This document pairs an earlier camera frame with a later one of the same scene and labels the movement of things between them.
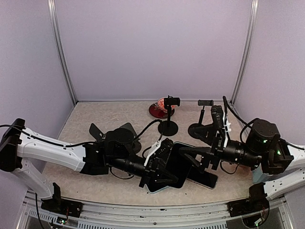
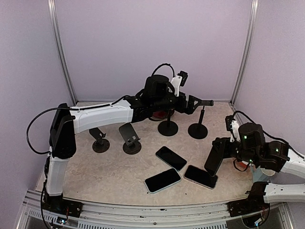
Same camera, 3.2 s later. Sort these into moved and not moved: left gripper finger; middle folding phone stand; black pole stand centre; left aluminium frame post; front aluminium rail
Moved: left gripper finger
Not moved: front aluminium rail; black pole stand centre; middle folding phone stand; left aluminium frame post
